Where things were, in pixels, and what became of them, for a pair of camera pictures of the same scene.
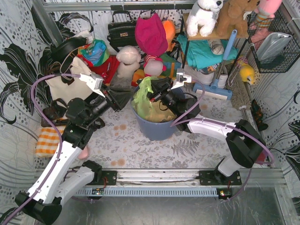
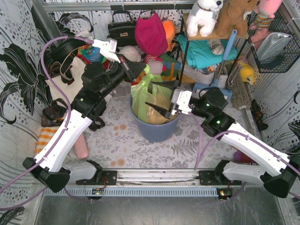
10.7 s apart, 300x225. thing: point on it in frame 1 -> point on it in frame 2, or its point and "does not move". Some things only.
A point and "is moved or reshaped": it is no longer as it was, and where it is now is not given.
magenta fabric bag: [150, 34] does not move
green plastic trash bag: [141, 102] is moved or reshaped
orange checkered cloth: [48, 140] does not move
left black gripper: [111, 99] -> [128, 70]
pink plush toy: [265, 10] does not move
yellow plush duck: [247, 73] does not move
